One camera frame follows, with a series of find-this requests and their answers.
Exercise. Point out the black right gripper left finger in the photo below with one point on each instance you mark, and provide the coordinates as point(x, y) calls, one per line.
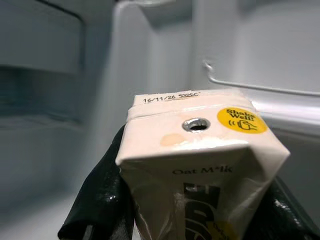
point(100, 200)

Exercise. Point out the white oat milk carton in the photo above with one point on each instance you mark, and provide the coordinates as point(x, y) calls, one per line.
point(195, 150)

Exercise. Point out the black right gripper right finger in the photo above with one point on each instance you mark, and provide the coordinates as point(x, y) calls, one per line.
point(282, 217)

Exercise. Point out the dark grey fridge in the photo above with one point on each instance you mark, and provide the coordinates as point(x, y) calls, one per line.
point(162, 50)

